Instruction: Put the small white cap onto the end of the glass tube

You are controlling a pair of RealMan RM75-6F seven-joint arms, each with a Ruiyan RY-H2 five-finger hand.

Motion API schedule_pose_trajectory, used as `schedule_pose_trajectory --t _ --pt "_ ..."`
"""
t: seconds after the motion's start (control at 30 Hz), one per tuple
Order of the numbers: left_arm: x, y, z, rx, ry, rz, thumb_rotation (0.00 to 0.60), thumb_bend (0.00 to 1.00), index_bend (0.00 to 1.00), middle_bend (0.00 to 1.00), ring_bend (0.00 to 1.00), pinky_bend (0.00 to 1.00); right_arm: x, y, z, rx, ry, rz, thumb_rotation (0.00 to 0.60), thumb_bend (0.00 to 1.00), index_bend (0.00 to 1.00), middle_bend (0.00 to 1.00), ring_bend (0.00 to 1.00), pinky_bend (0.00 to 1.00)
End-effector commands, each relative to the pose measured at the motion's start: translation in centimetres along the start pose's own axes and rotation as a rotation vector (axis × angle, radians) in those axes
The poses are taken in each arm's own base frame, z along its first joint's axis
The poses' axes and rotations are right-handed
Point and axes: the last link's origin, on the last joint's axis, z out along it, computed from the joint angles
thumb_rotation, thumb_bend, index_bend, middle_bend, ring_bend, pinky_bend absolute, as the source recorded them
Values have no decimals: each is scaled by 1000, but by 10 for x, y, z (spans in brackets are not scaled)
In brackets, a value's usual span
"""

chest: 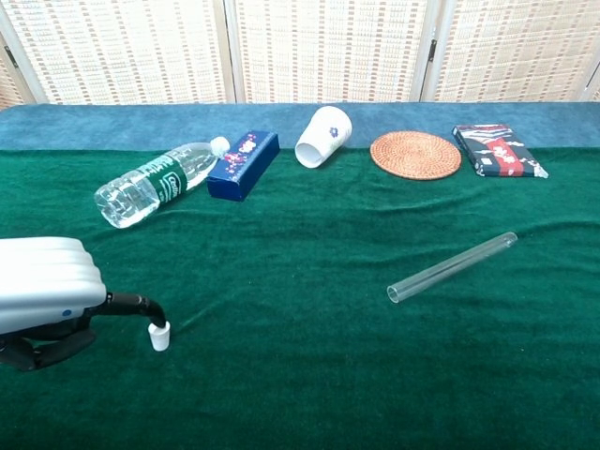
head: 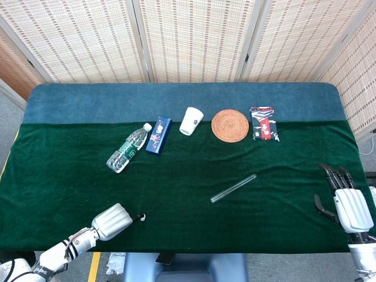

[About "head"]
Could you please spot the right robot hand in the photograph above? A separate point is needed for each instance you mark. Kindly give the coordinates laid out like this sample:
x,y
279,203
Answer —
x,y
352,208

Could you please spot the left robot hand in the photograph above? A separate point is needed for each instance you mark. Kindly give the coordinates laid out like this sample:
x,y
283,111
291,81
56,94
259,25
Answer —
x,y
113,221

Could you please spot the small white stopper cap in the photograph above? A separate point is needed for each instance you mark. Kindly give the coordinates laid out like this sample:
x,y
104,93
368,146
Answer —
x,y
142,217

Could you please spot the clear glass test tube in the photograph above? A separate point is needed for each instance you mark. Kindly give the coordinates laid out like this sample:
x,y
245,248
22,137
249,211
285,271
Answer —
x,y
233,188

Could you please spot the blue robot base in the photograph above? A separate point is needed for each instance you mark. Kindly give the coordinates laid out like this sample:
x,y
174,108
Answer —
x,y
188,268

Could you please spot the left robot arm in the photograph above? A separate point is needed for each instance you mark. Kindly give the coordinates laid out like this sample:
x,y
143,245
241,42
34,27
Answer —
x,y
53,255

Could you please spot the crumpled white cloth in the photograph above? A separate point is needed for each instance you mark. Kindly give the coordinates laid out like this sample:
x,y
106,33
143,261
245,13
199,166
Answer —
x,y
114,263

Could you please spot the clear green-labelled water bottle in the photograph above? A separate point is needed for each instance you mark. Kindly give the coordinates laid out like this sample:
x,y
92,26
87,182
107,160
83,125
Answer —
x,y
126,149

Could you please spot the green velvet table cloth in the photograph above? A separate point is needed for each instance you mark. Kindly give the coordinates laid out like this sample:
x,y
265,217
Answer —
x,y
188,229

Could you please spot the blue floral cardboard box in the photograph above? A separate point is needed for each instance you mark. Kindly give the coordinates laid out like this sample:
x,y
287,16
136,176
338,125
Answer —
x,y
158,136

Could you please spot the blue table cover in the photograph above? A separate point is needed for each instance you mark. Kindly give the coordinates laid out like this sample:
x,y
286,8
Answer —
x,y
117,100

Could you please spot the black and red snack packet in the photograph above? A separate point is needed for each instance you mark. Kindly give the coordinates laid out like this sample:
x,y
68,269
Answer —
x,y
263,124

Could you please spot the white paper cup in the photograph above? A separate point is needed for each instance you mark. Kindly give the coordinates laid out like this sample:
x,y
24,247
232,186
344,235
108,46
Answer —
x,y
191,120

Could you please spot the round woven rattan coaster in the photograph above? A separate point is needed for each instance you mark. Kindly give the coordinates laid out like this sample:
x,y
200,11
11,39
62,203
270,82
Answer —
x,y
230,125

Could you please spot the woven bamboo folding screen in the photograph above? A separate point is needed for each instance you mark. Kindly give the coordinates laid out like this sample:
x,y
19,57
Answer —
x,y
194,38

